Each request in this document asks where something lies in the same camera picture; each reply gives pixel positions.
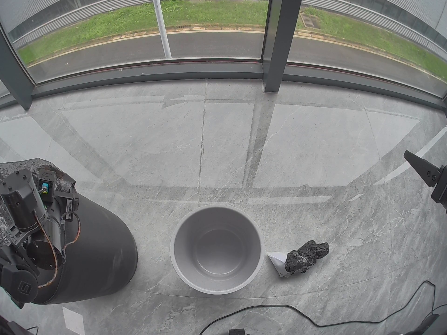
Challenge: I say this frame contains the black cable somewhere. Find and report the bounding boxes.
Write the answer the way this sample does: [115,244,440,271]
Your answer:
[201,281,447,335]

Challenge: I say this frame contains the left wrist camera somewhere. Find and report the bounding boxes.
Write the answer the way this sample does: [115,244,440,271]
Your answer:
[38,168,57,204]

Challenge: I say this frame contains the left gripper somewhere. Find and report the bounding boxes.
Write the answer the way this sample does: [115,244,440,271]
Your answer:
[45,191,80,257]

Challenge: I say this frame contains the black plastic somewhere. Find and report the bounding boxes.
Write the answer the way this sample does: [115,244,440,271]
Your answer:
[284,241,330,275]

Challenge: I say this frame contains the white trash bin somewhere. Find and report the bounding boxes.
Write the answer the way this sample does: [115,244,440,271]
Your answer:
[170,204,264,295]

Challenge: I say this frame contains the window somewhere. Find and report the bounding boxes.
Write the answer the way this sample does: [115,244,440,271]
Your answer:
[0,0,447,111]

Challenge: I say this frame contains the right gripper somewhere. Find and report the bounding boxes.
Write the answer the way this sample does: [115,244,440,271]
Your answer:
[403,150,447,215]

